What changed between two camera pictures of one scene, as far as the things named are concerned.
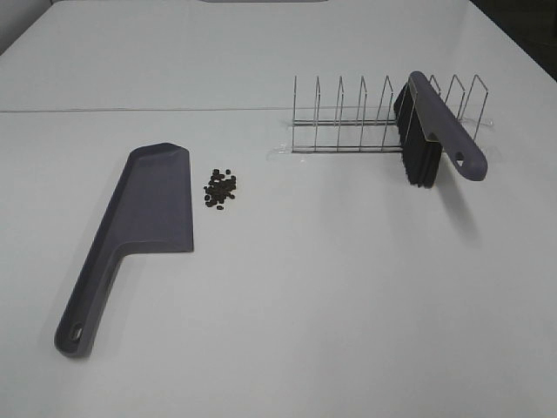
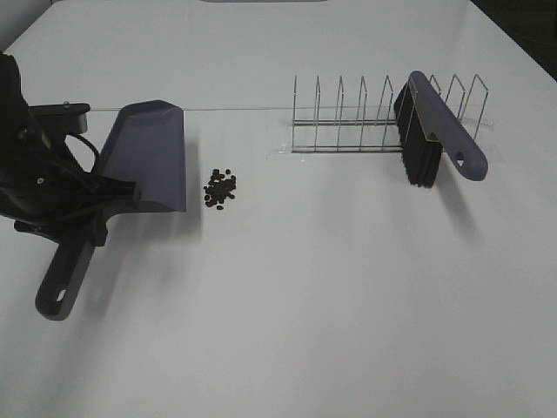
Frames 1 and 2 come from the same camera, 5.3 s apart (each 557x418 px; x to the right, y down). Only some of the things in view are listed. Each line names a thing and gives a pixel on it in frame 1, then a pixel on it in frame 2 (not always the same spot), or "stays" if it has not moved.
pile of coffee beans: [219, 188] stays
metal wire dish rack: [384, 135] stays
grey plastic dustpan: [151, 212] -> [144, 144]
